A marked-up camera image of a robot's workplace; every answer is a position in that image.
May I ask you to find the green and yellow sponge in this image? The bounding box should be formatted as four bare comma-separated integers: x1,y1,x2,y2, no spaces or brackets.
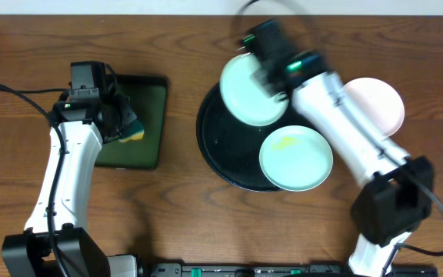
118,119,145,142

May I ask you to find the pink round plate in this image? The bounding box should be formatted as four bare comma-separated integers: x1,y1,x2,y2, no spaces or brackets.
345,77,405,136

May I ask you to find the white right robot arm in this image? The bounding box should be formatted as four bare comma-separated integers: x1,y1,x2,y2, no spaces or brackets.
255,51,434,276

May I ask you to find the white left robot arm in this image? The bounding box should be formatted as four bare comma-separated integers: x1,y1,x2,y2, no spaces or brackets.
2,66,142,276

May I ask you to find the black rectangular tray with water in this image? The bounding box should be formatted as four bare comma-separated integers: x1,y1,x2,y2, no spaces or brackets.
95,75,169,170

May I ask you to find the round black serving tray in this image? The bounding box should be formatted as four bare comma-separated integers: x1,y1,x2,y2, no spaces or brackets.
196,84,314,192

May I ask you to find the mint green plate with stain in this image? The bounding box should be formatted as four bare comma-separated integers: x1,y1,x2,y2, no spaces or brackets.
258,125,334,192

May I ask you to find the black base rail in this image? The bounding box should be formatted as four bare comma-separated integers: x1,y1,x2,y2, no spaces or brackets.
150,262,440,277

